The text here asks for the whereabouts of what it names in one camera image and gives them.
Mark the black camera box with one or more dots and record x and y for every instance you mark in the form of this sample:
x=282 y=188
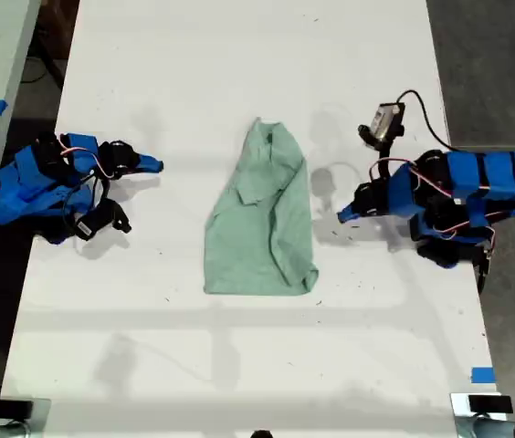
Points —
x=88 y=226
x=385 y=123

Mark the pale green T-shirt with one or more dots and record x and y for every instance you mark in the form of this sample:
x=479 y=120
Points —
x=262 y=237

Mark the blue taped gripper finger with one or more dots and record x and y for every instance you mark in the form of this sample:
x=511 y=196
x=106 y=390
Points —
x=349 y=214
x=148 y=163

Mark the short blue tape strip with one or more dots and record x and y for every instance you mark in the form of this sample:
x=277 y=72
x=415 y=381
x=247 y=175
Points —
x=483 y=375

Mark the black camera stalk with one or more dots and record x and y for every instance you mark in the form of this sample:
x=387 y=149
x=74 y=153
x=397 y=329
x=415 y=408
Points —
x=383 y=159
x=116 y=214

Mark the blue and black arm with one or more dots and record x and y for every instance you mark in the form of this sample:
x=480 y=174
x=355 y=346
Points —
x=34 y=182
x=490 y=175

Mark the metal table clamp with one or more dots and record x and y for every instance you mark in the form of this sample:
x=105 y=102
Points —
x=24 y=408
x=481 y=403

